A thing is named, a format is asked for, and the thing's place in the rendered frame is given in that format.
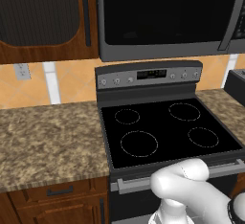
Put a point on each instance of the brown cupboard door dark panel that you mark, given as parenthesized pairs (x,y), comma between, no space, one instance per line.
(38,11)

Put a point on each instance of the grey stove knob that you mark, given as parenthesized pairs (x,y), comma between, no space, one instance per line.
(196,73)
(172,76)
(184,74)
(130,80)
(117,81)
(103,82)

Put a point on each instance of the grey wall socket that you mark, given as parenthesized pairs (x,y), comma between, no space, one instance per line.
(22,71)

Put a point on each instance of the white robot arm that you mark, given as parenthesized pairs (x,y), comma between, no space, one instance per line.
(188,189)

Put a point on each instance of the grey microwave door black window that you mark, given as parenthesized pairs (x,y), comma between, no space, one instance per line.
(159,11)

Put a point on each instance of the black and grey stove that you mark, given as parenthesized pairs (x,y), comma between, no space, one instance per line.
(166,132)

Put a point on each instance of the brown wooden cupboard door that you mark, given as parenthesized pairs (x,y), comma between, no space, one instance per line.
(63,213)

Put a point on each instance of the black oven door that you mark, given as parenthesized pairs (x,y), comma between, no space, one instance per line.
(130,204)

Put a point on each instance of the grey microwave oven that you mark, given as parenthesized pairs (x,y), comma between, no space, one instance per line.
(166,50)

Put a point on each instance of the brown wooden drawer front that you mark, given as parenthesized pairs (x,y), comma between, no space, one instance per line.
(86,188)

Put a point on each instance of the black toaster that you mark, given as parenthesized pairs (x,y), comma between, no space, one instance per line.
(235,85)

